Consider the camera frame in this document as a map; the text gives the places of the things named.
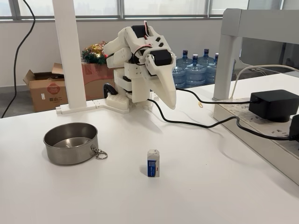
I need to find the black hanging cable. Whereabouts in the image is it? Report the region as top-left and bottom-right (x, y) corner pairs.
(0, 0), (36, 119)

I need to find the black clamp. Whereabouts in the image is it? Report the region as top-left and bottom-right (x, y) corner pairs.
(103, 83), (118, 98)

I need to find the red cardboard box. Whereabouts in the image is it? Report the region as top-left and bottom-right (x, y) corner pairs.
(81, 63), (116, 101)

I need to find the metal key ring with chain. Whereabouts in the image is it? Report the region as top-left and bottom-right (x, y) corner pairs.
(90, 144), (108, 161)

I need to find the small white and blue box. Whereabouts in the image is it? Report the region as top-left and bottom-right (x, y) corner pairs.
(147, 148), (161, 178)

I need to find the black cable to power adapter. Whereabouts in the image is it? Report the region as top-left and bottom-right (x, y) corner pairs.
(175, 87), (257, 104)

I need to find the round metal bowl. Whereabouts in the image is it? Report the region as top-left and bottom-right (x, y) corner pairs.
(43, 122), (98, 166)

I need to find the black power adapter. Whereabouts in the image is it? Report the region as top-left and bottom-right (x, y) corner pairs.
(248, 89), (297, 123)

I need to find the brown cardboard box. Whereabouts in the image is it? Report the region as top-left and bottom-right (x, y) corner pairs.
(22, 62), (69, 113)

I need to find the black plug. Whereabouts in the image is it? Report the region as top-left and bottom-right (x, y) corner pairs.
(289, 114), (299, 141)

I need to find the long black cable across table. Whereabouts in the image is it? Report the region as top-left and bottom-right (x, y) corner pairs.
(147, 98), (292, 140)

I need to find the white power strip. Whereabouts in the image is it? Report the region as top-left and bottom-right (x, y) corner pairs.
(213, 97), (299, 185)

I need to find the white stand pole with base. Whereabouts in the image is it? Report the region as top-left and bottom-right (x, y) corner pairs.
(51, 0), (108, 115)

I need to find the christmas wreath with ornaments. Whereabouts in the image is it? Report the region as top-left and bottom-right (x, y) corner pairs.
(81, 41), (112, 66)

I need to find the white cable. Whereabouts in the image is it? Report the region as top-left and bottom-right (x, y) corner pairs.
(229, 64), (299, 99)

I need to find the white desk shelf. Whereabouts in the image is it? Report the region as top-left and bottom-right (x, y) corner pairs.
(213, 8), (299, 101)

